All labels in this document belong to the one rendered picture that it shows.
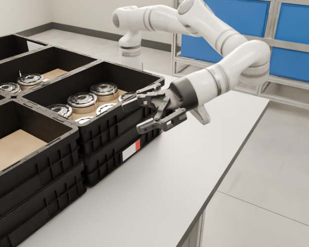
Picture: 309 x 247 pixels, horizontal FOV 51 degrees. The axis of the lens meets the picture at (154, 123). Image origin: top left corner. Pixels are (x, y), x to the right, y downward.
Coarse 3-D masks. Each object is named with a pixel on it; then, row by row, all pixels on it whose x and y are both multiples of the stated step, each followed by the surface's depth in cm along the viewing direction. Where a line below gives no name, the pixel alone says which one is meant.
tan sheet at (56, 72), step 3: (57, 69) 145; (48, 72) 142; (51, 72) 142; (54, 72) 142; (57, 72) 142; (60, 72) 142; (63, 72) 142; (66, 72) 142; (45, 75) 139; (48, 75) 139; (51, 75) 139; (54, 75) 139; (57, 75) 139; (45, 78) 136; (48, 78) 136; (51, 78) 136
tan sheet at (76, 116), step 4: (120, 92) 125; (124, 92) 125; (112, 100) 120; (116, 100) 120; (100, 104) 117; (104, 104) 117; (92, 112) 112; (76, 116) 110; (80, 116) 110; (84, 116) 110; (88, 116) 110; (92, 116) 110
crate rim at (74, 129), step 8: (0, 104) 96; (24, 104) 97; (40, 112) 92; (56, 120) 89; (72, 128) 85; (64, 136) 82; (72, 136) 84; (48, 144) 79; (56, 144) 80; (64, 144) 82; (32, 152) 76; (40, 152) 77; (48, 152) 79; (24, 160) 74; (32, 160) 75; (40, 160) 77; (8, 168) 72; (16, 168) 72; (24, 168) 74; (0, 176) 70; (8, 176) 71; (0, 184) 70
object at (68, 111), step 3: (51, 105) 110; (54, 105) 110; (57, 105) 110; (60, 105) 110; (63, 105) 110; (66, 105) 110; (48, 108) 108; (63, 108) 108; (66, 108) 109; (69, 108) 108; (63, 111) 106; (66, 111) 106; (69, 111) 106; (63, 114) 105; (69, 114) 105
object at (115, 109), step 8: (96, 64) 123; (112, 64) 124; (120, 64) 123; (80, 72) 118; (144, 72) 117; (56, 80) 111; (160, 80) 111; (40, 88) 106; (24, 96) 102; (32, 104) 96; (120, 104) 96; (48, 112) 92; (104, 112) 92; (112, 112) 94; (64, 120) 89; (72, 120) 89; (88, 120) 89; (96, 120) 89; (104, 120) 92; (80, 128) 86; (88, 128) 88
